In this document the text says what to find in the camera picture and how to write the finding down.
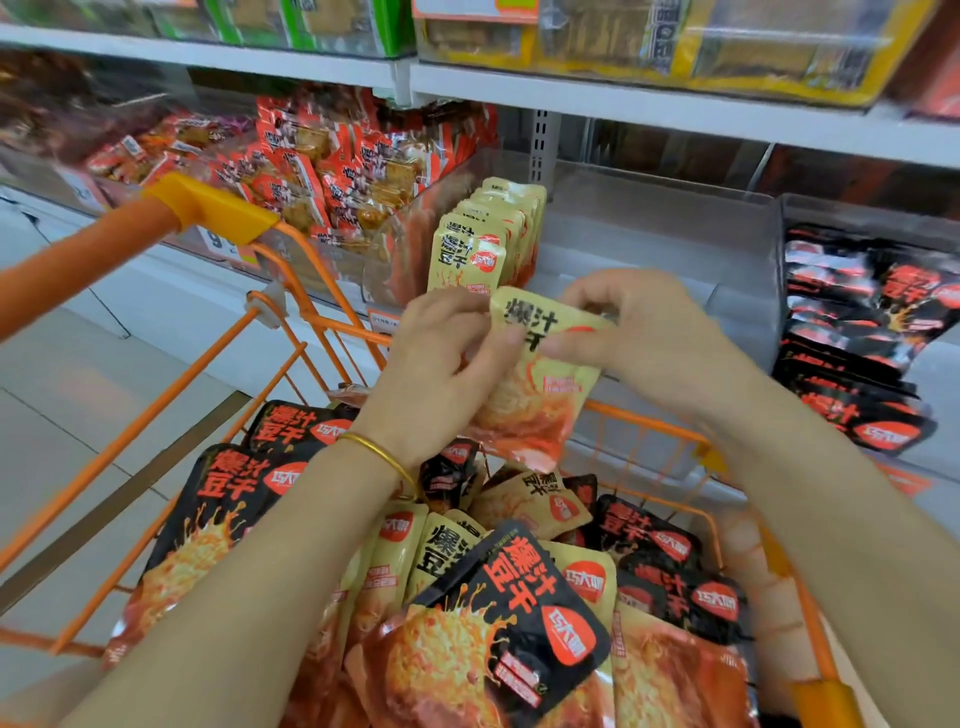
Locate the person's left hand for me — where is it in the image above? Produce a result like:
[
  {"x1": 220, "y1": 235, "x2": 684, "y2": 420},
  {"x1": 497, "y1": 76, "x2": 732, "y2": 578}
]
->
[{"x1": 352, "y1": 285, "x2": 530, "y2": 470}]

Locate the yellow orange snack packet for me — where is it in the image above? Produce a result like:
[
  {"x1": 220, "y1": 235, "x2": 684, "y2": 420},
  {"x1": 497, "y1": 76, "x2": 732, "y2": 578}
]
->
[{"x1": 465, "y1": 285, "x2": 618, "y2": 476}]

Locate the person's right hand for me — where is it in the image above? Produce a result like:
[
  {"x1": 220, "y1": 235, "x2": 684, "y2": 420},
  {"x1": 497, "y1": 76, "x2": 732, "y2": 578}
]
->
[{"x1": 537, "y1": 270, "x2": 752, "y2": 432}]

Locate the person's right leg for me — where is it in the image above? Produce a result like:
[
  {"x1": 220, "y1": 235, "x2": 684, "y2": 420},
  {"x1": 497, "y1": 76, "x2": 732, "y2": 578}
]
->
[{"x1": 735, "y1": 525, "x2": 830, "y2": 684}]

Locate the pile of black orange snacks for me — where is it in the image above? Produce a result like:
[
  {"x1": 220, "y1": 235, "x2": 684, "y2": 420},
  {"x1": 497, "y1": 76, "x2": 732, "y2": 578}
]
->
[{"x1": 105, "y1": 397, "x2": 759, "y2": 728}]

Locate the stack of green packets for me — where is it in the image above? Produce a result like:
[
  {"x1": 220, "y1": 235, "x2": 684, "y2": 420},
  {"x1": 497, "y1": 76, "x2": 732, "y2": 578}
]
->
[{"x1": 150, "y1": 0, "x2": 419, "y2": 59}]

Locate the stack of yellow trimmed packets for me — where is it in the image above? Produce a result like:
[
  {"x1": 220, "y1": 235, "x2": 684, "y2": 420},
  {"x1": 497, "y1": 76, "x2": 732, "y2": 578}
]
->
[{"x1": 412, "y1": 0, "x2": 950, "y2": 108}]

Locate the person's right forearm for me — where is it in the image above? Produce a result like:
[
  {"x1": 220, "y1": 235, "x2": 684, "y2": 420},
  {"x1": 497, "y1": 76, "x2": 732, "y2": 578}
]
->
[{"x1": 702, "y1": 393, "x2": 960, "y2": 728}]

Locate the heap of dark brown packets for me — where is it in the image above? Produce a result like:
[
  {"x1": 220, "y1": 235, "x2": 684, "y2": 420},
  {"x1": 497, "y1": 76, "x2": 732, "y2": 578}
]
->
[{"x1": 0, "y1": 52, "x2": 170, "y2": 164}]

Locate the gold bracelet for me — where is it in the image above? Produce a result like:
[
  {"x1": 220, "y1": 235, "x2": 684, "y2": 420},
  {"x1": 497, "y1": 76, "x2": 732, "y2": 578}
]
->
[{"x1": 333, "y1": 430, "x2": 423, "y2": 501}]

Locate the white orange price tag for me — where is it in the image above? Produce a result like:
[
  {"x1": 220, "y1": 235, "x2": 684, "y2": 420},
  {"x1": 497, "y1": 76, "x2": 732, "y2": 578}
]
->
[{"x1": 412, "y1": 0, "x2": 543, "y2": 21}]

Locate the pile of red tan packets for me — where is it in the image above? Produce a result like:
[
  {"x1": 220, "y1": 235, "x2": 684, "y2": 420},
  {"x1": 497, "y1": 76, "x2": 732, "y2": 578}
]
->
[{"x1": 82, "y1": 87, "x2": 504, "y2": 249}]

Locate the orange shopping cart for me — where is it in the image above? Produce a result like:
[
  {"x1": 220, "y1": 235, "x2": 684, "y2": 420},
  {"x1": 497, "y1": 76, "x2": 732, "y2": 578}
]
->
[{"x1": 0, "y1": 169, "x2": 869, "y2": 728}]

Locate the row of yellow orange snacks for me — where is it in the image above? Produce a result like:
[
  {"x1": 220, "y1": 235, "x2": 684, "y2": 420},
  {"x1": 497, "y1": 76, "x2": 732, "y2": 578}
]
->
[{"x1": 427, "y1": 177, "x2": 549, "y2": 297}]

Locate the row of black orange snacks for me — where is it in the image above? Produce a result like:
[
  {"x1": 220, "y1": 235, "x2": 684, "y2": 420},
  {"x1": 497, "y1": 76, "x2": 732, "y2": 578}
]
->
[{"x1": 772, "y1": 225, "x2": 960, "y2": 456}]

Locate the person's left forearm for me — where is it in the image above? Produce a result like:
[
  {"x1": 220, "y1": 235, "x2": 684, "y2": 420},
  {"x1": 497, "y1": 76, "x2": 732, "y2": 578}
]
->
[{"x1": 60, "y1": 438, "x2": 419, "y2": 728}]

